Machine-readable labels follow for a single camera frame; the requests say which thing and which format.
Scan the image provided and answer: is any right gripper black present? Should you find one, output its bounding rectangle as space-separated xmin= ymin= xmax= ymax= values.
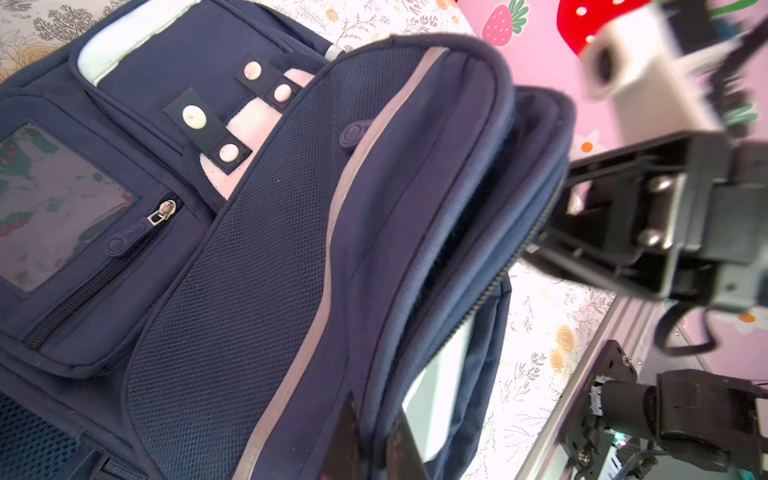
xmin=523 ymin=132 xmax=767 ymax=312

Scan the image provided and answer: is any navy blue student backpack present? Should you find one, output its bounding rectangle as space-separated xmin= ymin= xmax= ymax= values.
xmin=1 ymin=1 xmax=576 ymax=479

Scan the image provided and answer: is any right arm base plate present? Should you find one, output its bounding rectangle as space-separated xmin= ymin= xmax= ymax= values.
xmin=558 ymin=340 xmax=637 ymax=479

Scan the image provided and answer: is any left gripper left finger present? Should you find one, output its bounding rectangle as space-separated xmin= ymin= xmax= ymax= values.
xmin=317 ymin=393 xmax=361 ymax=480

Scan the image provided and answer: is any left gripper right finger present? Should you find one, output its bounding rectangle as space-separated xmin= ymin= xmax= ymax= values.
xmin=385 ymin=410 xmax=429 ymax=480

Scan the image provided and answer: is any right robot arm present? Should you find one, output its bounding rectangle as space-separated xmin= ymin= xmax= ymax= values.
xmin=520 ymin=132 xmax=767 ymax=479

